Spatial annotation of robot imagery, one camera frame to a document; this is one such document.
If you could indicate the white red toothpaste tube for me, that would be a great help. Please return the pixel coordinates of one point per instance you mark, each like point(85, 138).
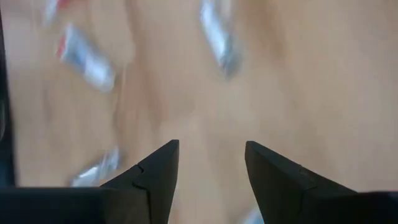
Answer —
point(85, 60)

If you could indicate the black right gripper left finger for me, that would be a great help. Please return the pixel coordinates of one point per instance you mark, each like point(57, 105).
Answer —
point(161, 174)

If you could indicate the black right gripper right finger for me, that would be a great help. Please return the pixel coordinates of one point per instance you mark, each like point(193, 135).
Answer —
point(273, 186)

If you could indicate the red wrapped toothbrush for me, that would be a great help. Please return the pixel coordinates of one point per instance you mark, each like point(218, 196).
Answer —
point(51, 9)

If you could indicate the silver clear wrapped toiletry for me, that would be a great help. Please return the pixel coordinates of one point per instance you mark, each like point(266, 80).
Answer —
point(253, 218)
point(219, 39)
point(96, 171)

